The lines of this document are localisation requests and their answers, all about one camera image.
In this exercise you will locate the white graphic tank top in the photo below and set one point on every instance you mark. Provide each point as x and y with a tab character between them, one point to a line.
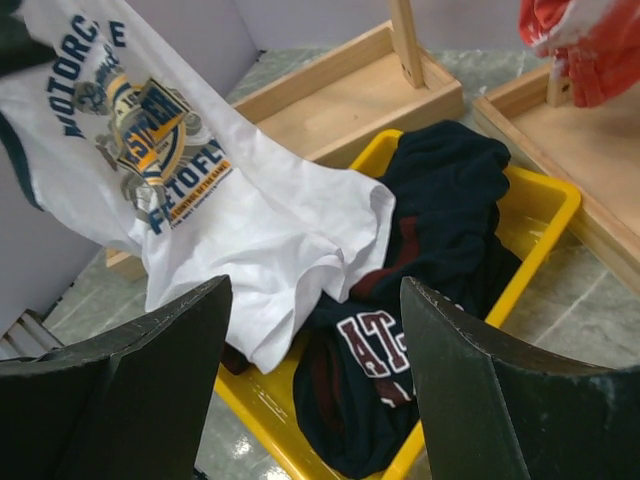
124	143

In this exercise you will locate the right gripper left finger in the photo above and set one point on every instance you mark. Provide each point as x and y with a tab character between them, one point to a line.
130	403

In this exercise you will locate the right wooden clothes rack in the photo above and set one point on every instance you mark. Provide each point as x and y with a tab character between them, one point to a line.
596	150

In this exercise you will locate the yellow plastic bin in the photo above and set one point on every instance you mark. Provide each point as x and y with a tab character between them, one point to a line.
534	214

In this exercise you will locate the left wooden clothes rack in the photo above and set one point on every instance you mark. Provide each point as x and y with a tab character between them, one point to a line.
329	110

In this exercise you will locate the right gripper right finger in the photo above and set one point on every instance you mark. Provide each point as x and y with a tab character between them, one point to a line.
495	407

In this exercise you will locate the dark navy garment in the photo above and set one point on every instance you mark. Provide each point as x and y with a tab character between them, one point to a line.
353	391

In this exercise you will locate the wooden clothes rack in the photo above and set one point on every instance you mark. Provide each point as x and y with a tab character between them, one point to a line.
596	150
329	110

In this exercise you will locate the orange tie-dye garment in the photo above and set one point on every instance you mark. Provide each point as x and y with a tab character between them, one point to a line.
595	44

